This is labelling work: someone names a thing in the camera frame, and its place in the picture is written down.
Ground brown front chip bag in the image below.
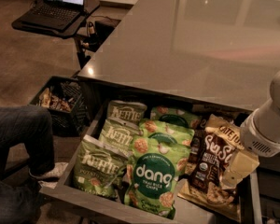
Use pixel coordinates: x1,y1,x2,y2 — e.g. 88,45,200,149
178,115,244,222

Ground brown chip bag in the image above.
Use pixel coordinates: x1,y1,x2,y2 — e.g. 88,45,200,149
185,115,208,175
178,115,244,222

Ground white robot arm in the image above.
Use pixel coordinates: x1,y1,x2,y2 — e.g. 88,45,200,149
222,71,280,188

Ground brown rear chip bag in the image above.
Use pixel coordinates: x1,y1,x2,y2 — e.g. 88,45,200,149
185,115,208,175

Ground rear green Dang bag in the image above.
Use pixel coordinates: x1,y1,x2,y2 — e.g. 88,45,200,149
150,105,202,129

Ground green dang bag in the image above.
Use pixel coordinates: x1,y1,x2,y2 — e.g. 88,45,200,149
124,136,190,219
139,119,194,147
150,105,202,129

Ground front green Dang bag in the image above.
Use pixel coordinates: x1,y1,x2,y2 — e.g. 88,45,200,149
124,136,190,219

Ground middle green Dang bag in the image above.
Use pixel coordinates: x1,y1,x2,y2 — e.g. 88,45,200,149
139,119,194,147

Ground middle green Kettle bag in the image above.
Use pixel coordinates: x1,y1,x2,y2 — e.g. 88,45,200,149
99,118,140,155

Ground green kettle bag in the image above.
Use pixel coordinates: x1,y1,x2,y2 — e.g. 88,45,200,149
107,100,147,124
99,118,140,155
73,134,127,199

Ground rear green Kettle bag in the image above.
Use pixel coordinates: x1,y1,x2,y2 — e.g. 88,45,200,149
107,100,147,124

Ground front green Kettle bag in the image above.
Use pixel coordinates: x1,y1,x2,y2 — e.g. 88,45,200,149
73,134,127,199

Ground grey open top drawer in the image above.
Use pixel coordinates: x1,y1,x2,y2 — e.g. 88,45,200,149
39,91,263,224

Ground grey lower cabinet drawers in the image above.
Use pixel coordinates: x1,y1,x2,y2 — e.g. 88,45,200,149
257,153,280,224

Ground white sneaker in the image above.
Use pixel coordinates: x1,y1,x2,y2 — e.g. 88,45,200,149
29,162,68,180

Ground black plastic crate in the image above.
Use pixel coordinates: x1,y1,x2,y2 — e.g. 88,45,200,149
30,77,89,136

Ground snacks in crate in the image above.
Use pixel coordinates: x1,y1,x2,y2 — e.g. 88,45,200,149
38,88,74,112

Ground person leg in jeans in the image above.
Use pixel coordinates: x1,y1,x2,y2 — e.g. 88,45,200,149
0,105,55,176

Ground black laptop stand table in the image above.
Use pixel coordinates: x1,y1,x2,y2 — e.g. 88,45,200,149
11,0,100,68

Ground black laptop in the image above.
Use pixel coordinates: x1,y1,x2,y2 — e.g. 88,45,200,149
21,0,84,31

